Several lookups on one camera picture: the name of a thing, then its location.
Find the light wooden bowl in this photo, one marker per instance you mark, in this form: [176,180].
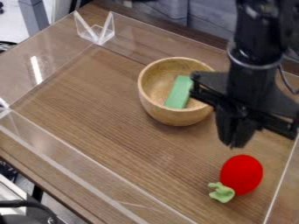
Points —
[163,91]

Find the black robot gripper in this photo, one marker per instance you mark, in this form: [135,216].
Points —
[247,100]

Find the grey table leg post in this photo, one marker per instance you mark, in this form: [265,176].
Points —
[33,15]

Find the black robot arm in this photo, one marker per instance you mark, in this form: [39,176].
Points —
[265,33]

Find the clear acrylic tray enclosure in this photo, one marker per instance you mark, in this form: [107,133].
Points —
[77,135]

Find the green rectangular block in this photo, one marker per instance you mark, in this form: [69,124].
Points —
[179,94]

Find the red felt fruit green stem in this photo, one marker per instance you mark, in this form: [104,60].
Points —
[239,178]

